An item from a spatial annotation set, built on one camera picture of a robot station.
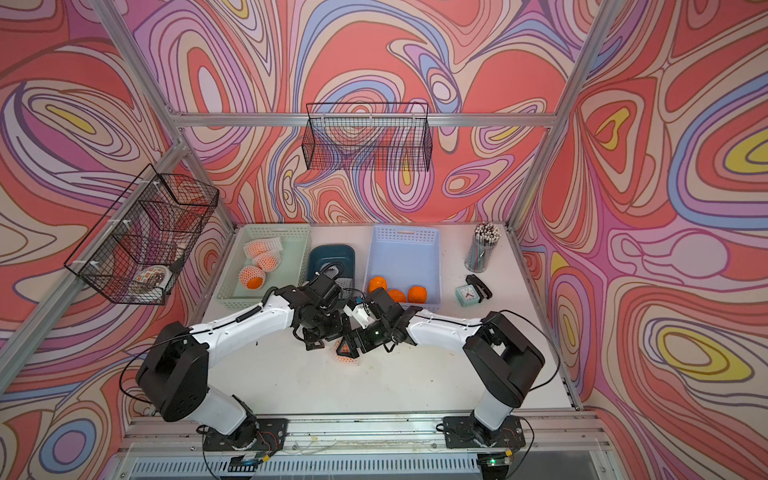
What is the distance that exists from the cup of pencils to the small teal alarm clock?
8cm

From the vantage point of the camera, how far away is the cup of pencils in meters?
0.95

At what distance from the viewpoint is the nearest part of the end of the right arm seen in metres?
0.66

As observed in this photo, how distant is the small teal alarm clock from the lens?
0.98 meters
